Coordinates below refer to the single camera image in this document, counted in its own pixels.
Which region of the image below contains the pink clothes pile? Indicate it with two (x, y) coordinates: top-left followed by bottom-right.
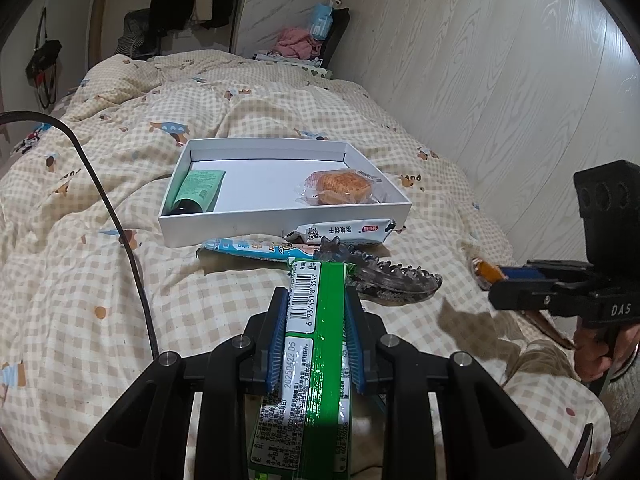
(271, 27), (322, 60)

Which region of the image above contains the cream checkered dog quilt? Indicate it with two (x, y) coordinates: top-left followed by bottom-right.
(1, 50), (611, 479)

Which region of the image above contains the light blue tissue pack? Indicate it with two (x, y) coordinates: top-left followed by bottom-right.
(309, 3), (333, 41)

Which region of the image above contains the white shallow cardboard box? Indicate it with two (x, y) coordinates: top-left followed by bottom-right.
(158, 138), (411, 248)

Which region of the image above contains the black chair with clothes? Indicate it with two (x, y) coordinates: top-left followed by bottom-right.
(116, 8), (162, 61)

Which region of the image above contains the black hanging handbag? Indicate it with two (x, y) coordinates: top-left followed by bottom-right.
(25, 6), (62, 110)

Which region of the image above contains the black cable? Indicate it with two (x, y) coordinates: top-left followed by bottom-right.
(0, 109), (162, 361)

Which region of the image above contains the mint green cream tube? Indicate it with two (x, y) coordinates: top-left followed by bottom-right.
(169, 169), (226, 214)

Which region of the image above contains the packaged orange pastry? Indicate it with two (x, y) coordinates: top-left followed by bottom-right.
(300, 169), (384, 205)

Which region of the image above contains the right gripper camera mount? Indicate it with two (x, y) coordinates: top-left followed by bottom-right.
(573, 159), (639, 281)

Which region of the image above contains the right hand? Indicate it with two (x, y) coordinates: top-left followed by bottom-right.
(574, 324), (639, 382)

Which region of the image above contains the blue white snack packet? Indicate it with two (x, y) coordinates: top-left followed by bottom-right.
(201, 238), (317, 263)

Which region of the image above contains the green white snack pack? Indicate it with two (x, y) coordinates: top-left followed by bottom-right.
(248, 260), (352, 479)

